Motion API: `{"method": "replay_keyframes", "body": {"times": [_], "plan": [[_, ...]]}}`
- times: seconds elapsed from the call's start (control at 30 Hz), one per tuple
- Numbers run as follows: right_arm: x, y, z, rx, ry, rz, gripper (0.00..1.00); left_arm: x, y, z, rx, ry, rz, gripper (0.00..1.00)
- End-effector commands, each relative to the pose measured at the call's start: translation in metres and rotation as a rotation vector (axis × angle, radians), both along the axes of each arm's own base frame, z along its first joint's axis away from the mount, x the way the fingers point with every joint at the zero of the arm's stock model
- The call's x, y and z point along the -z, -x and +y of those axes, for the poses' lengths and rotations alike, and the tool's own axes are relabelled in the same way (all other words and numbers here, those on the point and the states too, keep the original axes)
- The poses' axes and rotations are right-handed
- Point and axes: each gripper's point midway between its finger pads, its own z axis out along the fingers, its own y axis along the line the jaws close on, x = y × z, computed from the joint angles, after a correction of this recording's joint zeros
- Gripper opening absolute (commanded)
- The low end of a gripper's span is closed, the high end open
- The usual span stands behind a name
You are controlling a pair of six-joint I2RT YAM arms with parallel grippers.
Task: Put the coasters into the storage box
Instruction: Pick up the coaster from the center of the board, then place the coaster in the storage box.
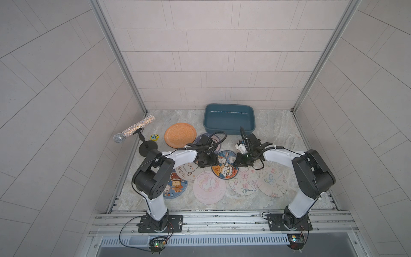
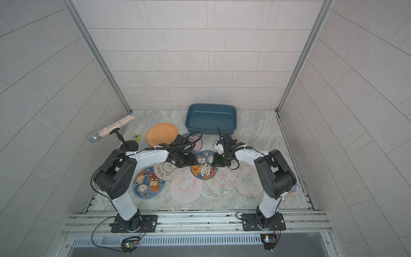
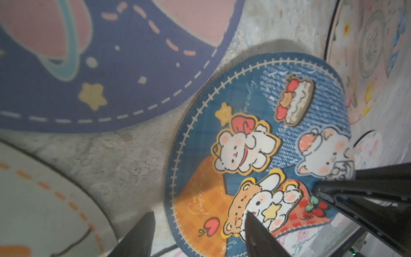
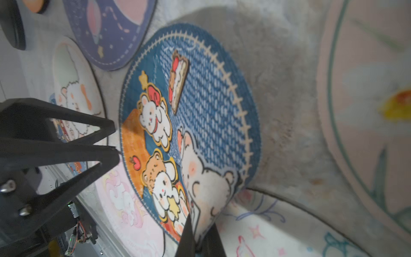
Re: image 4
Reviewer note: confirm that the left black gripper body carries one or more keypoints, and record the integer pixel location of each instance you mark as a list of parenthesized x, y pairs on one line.
[(30, 221)]

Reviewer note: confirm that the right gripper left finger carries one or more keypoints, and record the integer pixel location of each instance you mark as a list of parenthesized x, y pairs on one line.
[(186, 246)]

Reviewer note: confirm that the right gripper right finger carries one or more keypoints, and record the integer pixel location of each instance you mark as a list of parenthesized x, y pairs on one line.
[(212, 245)]

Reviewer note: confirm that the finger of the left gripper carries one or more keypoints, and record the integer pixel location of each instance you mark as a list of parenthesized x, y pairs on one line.
[(17, 154), (30, 119)]

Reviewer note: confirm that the white butterfly bow coaster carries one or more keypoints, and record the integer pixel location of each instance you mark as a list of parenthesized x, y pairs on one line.
[(255, 224)]

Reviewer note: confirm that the white alpaca coaster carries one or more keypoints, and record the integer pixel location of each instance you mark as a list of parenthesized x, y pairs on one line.
[(74, 82)]

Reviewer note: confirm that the blue bears picnic coaster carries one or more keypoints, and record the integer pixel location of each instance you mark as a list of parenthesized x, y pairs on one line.
[(189, 129)]

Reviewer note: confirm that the purple bunny coaster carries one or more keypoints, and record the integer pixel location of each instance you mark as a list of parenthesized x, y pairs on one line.
[(109, 33)]

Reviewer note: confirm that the pink flowers round coaster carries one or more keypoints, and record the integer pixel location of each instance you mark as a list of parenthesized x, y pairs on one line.
[(364, 102)]

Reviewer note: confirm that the pink unicorn coaster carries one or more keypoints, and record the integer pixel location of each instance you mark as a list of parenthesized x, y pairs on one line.
[(131, 223)]

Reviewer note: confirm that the black microphone stand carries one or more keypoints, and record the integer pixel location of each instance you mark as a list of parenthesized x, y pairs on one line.
[(11, 24)]

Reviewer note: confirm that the orange round coaster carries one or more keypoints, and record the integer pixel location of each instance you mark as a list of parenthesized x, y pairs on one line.
[(36, 6)]

